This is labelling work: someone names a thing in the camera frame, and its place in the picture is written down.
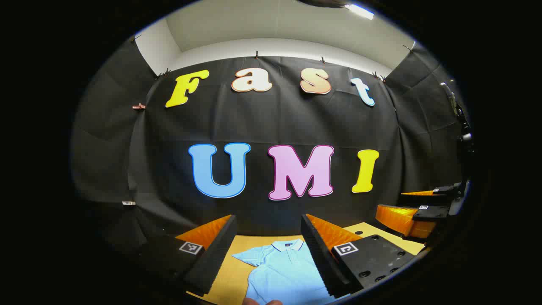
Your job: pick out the black backdrop cloth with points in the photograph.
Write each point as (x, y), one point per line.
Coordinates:
(275, 118)

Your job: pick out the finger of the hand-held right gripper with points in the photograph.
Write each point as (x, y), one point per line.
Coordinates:
(430, 213)
(423, 200)

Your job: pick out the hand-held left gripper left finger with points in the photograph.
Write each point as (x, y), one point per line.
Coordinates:
(214, 258)

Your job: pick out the white ceiling light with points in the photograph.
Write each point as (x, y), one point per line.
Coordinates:
(360, 11)

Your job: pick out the copper backdrop clip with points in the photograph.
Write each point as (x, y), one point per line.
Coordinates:
(138, 106)

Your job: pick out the light blue T-shirt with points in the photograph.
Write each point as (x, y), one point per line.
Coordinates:
(283, 271)

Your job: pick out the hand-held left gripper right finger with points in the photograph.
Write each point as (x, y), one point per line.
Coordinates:
(322, 258)

